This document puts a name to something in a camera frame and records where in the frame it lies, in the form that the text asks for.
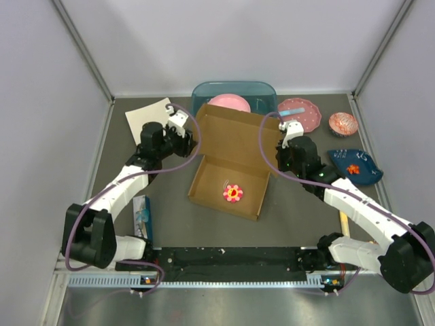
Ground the dark blue leaf dish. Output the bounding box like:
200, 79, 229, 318
328, 149, 383, 186

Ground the blue packaged item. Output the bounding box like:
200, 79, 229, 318
133, 195, 153, 240

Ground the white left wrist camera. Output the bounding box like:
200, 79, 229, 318
165, 103, 189, 137

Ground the pink flower toy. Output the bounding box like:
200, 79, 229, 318
223, 184, 244, 203

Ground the teal plastic basin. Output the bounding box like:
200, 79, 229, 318
190, 81, 278, 115

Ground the wooden stick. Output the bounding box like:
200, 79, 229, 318
339, 211, 350, 237

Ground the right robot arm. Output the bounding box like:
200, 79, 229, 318
276, 136, 434, 293

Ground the brown cardboard box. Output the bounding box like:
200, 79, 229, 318
188, 104, 281, 221

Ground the blue pink spoon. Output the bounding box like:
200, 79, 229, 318
279, 107, 305, 117

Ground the red orange candy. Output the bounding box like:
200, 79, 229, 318
346, 164, 360, 175

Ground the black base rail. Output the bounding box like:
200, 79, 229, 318
114, 246, 344, 274

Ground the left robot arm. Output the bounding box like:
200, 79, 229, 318
61, 122, 201, 272

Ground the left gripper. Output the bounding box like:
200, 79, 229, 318
156, 120, 197, 159

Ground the white square plate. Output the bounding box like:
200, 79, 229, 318
125, 98, 170, 145

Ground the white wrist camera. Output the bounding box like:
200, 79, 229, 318
165, 103, 189, 137
279, 120, 304, 149

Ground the pink round plate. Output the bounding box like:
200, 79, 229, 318
208, 94, 251, 113

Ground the pink polka dot plate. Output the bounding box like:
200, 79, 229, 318
277, 98, 321, 133

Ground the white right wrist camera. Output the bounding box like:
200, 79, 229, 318
279, 120, 304, 149

